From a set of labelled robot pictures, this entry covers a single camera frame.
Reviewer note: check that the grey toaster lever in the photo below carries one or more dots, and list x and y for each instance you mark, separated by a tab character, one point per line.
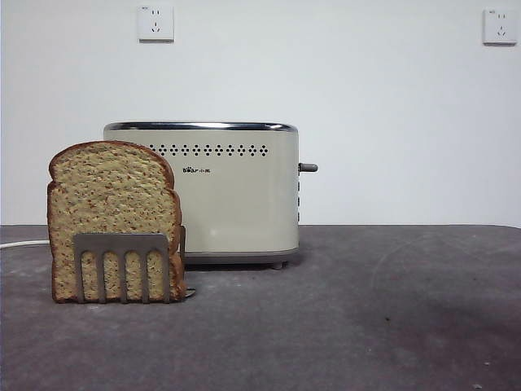
308	167

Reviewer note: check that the white wall socket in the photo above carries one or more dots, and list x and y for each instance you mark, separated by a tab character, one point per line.
496	27
156	23

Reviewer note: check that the brown bread slice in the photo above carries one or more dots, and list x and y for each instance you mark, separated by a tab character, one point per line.
110	195

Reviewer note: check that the cream two-slot toaster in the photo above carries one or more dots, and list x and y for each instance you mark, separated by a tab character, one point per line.
240	203

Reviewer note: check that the stainless steel bread rack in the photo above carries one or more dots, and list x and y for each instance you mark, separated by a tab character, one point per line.
122	242

